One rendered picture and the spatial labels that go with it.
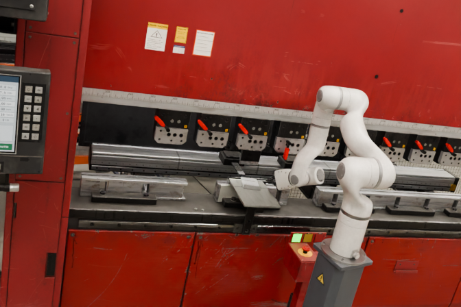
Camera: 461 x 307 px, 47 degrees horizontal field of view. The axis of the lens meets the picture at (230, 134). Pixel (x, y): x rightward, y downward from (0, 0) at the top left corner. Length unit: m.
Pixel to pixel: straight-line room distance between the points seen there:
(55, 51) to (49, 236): 0.80
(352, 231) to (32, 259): 1.34
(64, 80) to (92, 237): 0.78
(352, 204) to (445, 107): 1.09
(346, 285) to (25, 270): 1.36
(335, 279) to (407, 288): 1.19
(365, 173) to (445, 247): 1.38
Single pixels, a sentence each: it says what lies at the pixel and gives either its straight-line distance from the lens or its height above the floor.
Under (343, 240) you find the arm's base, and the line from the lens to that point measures 2.22.
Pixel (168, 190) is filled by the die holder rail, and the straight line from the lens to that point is 2.62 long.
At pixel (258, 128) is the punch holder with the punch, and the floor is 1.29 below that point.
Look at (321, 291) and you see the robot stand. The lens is 2.33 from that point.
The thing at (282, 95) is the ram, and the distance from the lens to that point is 2.57.
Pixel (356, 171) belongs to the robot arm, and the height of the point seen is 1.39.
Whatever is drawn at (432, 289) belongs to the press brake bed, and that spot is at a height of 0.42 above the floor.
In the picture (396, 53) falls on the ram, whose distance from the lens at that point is 2.78.
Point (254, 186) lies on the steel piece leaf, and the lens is 2.62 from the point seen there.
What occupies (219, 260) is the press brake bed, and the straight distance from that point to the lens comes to 2.75.
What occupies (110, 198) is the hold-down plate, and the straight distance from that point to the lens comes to 2.53.
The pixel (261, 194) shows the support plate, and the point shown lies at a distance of 2.60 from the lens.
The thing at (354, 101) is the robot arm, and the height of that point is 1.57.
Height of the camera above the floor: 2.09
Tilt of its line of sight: 19 degrees down
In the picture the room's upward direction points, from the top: 12 degrees clockwise
